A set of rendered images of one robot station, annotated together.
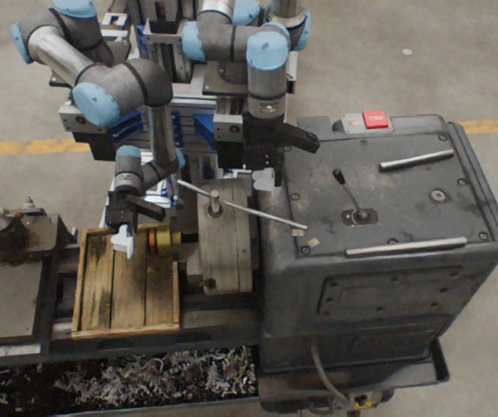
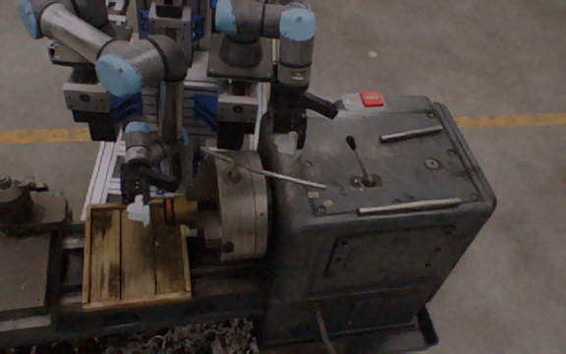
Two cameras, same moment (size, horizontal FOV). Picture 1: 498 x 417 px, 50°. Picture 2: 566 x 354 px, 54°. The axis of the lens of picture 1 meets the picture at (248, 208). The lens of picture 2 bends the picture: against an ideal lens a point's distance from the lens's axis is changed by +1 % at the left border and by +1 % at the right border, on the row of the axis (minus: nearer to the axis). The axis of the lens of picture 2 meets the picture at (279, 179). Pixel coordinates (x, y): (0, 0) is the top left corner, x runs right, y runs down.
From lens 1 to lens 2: 0.25 m
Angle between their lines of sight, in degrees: 10
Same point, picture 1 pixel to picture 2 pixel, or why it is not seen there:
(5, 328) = (14, 301)
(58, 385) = not seen: outside the picture
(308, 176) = (317, 147)
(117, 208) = (132, 179)
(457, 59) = (419, 62)
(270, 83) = (301, 52)
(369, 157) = (369, 131)
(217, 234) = (237, 199)
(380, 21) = (347, 26)
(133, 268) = (141, 242)
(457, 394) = not seen: outside the picture
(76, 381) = not seen: outside the picture
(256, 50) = (291, 23)
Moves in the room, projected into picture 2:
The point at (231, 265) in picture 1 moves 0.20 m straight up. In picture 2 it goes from (249, 227) to (255, 179)
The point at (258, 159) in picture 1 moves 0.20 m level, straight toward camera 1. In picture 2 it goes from (284, 123) to (291, 191)
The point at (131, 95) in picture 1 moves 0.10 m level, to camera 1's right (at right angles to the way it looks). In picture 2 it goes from (153, 68) to (193, 69)
